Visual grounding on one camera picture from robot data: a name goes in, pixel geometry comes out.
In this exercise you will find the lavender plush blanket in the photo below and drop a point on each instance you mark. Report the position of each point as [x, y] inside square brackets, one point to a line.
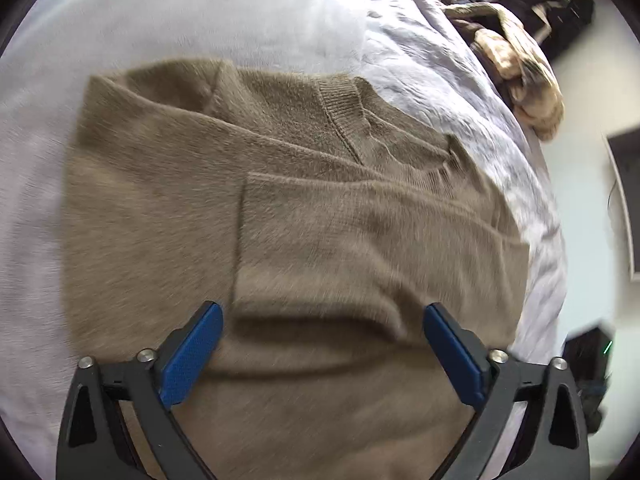
[200, 10]

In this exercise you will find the brown knit sweater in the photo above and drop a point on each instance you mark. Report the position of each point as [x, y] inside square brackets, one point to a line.
[300, 210]

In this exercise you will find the dark framed screen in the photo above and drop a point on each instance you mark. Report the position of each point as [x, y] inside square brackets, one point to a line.
[627, 200]

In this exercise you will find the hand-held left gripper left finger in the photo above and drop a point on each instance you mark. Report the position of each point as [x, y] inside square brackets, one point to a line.
[192, 355]

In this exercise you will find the cream striped garment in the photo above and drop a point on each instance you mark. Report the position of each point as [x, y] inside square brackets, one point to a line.
[525, 70]

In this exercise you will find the black device with green light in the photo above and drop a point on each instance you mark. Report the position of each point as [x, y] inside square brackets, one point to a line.
[590, 360]

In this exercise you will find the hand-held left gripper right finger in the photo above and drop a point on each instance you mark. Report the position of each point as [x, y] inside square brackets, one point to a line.
[452, 355]

